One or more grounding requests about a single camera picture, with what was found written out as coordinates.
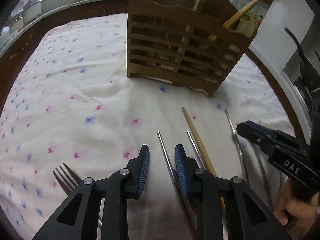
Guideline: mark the steel chopstick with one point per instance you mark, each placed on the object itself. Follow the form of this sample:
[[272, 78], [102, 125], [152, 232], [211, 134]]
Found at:
[[238, 148], [196, 150], [174, 179]]

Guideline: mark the steel fork left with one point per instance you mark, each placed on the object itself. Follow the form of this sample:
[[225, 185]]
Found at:
[[66, 178]]

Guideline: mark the right hand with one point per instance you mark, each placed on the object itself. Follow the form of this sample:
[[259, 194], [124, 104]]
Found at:
[[287, 204]]

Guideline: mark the wooden chopstick long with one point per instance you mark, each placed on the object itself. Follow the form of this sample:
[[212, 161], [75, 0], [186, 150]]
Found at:
[[199, 143]]

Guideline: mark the wooden chopstick leaning right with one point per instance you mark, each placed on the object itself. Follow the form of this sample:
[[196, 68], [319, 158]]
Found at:
[[233, 20]]

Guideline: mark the black wok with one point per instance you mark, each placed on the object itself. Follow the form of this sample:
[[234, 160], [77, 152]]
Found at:
[[308, 71]]

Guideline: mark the floral white tablecloth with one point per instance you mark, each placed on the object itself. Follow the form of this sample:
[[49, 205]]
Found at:
[[72, 103]]

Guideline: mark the white cooker pot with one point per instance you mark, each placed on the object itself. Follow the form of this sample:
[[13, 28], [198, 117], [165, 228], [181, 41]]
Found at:
[[32, 10]]

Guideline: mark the wooden utensil holder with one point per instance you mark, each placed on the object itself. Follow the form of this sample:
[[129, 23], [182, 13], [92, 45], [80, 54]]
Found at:
[[184, 42]]

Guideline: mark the steel spoon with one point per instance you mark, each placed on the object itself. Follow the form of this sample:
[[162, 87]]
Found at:
[[264, 177]]

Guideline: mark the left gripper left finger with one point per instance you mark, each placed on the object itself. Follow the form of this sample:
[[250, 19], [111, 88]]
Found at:
[[99, 206]]

